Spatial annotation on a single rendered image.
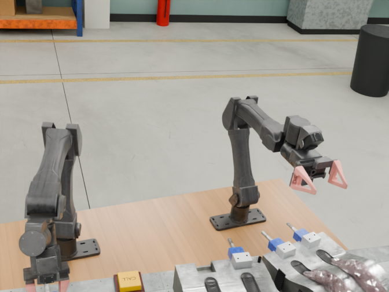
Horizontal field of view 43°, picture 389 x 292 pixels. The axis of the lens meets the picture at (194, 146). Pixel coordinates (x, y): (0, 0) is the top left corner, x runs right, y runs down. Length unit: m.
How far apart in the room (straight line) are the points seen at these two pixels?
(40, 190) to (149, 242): 0.56
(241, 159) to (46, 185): 0.71
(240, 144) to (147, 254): 0.47
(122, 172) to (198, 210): 1.67
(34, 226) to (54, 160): 0.20
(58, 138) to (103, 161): 2.25
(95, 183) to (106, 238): 1.67
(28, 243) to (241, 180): 0.79
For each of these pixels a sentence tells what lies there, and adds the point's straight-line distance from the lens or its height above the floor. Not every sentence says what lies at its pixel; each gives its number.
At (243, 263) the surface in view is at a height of 0.91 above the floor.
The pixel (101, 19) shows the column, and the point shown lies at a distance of 6.28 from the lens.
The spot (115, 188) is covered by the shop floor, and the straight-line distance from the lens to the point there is 3.27.
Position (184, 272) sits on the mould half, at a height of 0.89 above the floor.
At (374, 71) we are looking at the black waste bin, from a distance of 5.23.
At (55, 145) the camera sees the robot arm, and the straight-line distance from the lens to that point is 1.29.
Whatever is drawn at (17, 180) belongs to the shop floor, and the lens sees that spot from 3.39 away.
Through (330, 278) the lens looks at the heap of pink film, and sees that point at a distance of 1.49.
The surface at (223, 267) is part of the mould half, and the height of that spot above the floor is 0.89.
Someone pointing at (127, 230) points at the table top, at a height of 0.80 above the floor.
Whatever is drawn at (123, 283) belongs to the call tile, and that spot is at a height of 0.84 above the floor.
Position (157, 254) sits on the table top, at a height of 0.80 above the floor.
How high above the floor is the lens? 1.89
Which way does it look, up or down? 30 degrees down
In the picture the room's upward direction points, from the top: 7 degrees clockwise
